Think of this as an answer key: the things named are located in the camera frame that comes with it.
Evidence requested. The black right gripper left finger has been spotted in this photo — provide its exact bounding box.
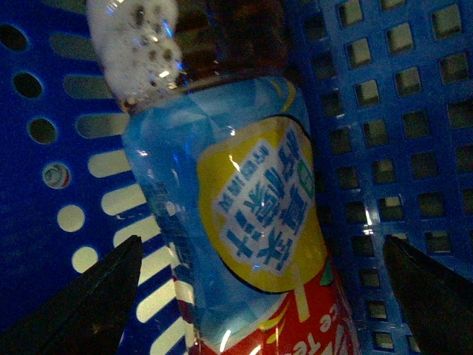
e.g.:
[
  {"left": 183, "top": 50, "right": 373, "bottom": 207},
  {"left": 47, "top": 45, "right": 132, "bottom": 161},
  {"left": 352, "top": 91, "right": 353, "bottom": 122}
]
[{"left": 1, "top": 235, "right": 143, "bottom": 354}]

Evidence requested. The blue plastic basket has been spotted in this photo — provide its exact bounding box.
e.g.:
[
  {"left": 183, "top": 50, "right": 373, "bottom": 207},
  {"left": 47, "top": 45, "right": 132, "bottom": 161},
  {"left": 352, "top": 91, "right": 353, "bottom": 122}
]
[{"left": 1, "top": 1, "right": 472, "bottom": 354}]

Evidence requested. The iced tea bottle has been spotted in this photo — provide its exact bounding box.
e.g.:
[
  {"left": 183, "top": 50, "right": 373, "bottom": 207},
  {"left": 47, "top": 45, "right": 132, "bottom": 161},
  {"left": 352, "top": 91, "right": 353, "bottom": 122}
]
[{"left": 86, "top": 1, "right": 361, "bottom": 354}]

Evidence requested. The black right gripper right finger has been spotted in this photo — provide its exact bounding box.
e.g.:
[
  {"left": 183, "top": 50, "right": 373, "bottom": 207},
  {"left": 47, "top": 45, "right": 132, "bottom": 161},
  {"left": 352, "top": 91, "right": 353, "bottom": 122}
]
[{"left": 383, "top": 236, "right": 472, "bottom": 354}]

